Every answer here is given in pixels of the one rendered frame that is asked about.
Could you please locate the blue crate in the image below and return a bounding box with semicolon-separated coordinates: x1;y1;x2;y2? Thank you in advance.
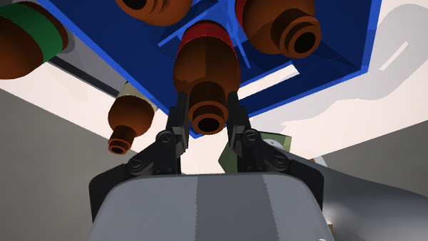
37;0;382;116

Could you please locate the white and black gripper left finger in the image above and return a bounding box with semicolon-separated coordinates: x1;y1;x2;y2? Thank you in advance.
88;92;190;222

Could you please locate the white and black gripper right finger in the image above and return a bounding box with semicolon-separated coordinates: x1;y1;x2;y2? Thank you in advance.
226;91;324;211

